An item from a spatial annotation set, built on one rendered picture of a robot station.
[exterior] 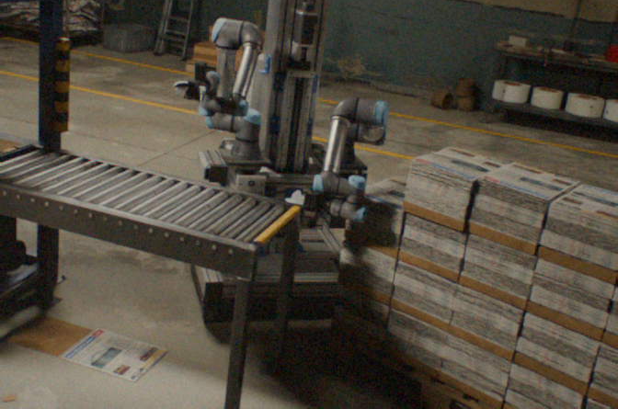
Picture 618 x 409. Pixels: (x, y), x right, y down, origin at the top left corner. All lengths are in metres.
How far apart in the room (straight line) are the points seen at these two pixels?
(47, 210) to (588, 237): 2.04
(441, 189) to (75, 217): 1.45
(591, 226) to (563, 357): 0.53
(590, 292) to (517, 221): 0.36
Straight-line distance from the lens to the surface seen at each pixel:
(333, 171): 3.20
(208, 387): 3.39
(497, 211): 3.04
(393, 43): 9.95
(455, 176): 3.06
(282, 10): 3.73
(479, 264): 3.13
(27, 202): 3.16
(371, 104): 3.34
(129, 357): 3.55
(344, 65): 10.14
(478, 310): 3.19
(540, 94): 9.23
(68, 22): 10.40
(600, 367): 3.08
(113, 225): 2.96
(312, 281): 3.85
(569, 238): 2.95
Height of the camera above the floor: 1.91
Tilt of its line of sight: 18 degrees down
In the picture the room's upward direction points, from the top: 7 degrees clockwise
